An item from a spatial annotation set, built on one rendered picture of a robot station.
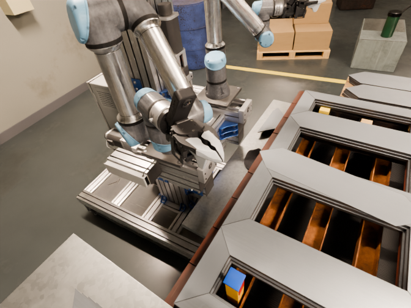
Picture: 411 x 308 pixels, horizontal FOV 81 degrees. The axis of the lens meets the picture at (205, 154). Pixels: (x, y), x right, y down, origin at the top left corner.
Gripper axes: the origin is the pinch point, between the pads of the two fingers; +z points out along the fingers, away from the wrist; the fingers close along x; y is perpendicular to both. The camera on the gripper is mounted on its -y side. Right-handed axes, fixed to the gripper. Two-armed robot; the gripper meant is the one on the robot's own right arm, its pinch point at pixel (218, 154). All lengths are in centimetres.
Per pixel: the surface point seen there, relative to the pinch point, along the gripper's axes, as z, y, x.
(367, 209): 17, 51, -69
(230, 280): 4, 57, -5
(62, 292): -19, 47, 40
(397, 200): 22, 49, -82
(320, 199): 1, 55, -61
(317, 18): -221, 45, -378
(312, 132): -30, 49, -97
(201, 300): 2, 61, 5
